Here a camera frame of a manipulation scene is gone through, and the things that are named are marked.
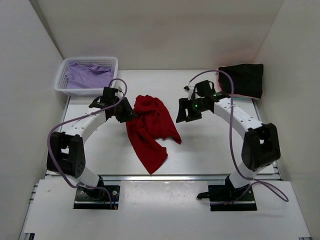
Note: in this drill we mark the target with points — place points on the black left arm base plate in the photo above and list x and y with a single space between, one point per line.
95 199

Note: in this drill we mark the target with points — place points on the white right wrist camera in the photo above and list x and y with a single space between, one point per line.
190 92

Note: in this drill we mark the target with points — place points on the red t shirt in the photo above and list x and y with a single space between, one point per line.
153 122

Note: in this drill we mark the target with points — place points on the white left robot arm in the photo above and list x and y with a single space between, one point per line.
66 152

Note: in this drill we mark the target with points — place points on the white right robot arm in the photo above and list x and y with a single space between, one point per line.
260 141

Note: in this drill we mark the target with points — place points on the lilac t shirt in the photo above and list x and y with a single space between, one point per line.
89 76

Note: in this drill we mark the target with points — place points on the white plastic laundry basket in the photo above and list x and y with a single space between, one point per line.
61 80

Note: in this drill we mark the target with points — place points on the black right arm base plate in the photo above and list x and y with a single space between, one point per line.
223 199

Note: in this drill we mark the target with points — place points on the aluminium mounting rail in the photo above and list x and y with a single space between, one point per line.
181 164

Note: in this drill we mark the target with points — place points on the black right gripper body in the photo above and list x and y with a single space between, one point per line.
195 108

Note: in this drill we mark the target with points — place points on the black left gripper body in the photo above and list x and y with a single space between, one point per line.
122 110

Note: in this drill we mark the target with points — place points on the folded teal t shirt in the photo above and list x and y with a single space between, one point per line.
243 98

